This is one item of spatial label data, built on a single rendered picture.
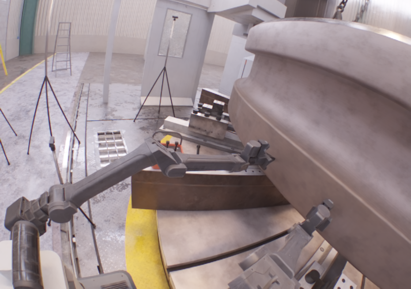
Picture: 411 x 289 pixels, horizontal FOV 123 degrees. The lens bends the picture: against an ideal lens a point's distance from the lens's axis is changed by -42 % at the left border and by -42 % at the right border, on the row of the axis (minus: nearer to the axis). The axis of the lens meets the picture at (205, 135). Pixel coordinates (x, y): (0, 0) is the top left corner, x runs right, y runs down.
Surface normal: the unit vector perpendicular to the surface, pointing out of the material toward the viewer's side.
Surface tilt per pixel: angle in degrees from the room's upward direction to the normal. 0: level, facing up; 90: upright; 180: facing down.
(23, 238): 21
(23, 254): 14
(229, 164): 88
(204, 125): 90
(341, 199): 90
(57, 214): 93
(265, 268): 27
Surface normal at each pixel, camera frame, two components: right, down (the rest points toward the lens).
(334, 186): -0.87, 0.02
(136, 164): 0.47, 0.51
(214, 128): -0.18, 0.40
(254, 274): 0.59, -0.78
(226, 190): 0.21, 0.48
